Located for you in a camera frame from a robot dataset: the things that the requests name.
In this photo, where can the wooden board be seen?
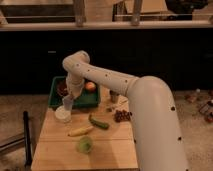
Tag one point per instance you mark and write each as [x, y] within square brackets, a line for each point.
[113, 149]

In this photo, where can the green apple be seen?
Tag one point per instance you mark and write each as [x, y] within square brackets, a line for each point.
[85, 145]

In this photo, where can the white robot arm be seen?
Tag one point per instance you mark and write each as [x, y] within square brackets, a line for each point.
[155, 124]

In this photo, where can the bunch of red grapes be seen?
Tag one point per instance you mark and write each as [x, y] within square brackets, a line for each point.
[122, 115]

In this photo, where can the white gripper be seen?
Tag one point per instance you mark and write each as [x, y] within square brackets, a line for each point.
[74, 89]

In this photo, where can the white paper cup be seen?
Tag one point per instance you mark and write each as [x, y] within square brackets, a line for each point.
[62, 114]

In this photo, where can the green plastic tray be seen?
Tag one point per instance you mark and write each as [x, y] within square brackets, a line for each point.
[85, 100]

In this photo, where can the black metal pole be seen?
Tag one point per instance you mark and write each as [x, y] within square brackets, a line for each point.
[27, 139]

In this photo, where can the orange peach fruit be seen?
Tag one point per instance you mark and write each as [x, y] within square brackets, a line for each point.
[90, 86]

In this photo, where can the brown wooden bowl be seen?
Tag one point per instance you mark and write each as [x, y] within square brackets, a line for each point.
[62, 88]

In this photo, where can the green cucumber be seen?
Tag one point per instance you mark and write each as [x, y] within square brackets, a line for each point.
[99, 124]

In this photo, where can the yellow banana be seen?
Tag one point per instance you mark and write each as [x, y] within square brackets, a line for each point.
[80, 131]

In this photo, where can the small metal cup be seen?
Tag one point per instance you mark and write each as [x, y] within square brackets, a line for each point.
[113, 96]

